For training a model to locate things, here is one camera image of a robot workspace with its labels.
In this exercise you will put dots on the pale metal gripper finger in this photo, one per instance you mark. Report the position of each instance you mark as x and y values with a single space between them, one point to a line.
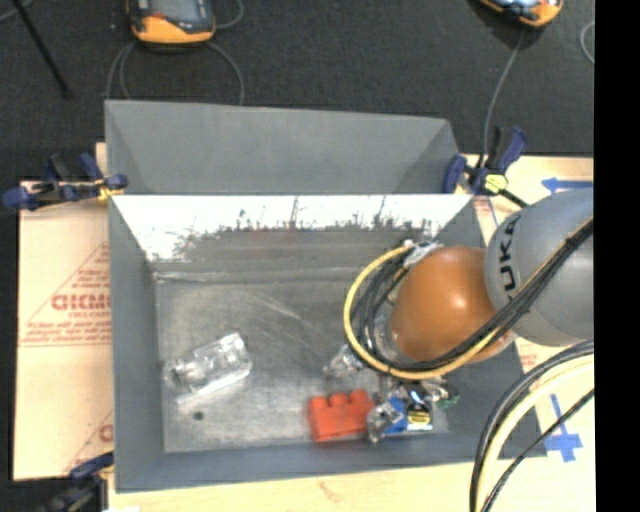
345 361
381 421

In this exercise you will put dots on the red toy brick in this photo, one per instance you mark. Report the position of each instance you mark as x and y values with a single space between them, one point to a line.
337 416

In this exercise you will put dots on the grey metal bin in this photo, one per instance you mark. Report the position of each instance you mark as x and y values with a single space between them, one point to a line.
280 320

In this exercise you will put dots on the brown cardboard board, red print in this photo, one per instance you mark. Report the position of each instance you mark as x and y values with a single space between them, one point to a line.
60 370

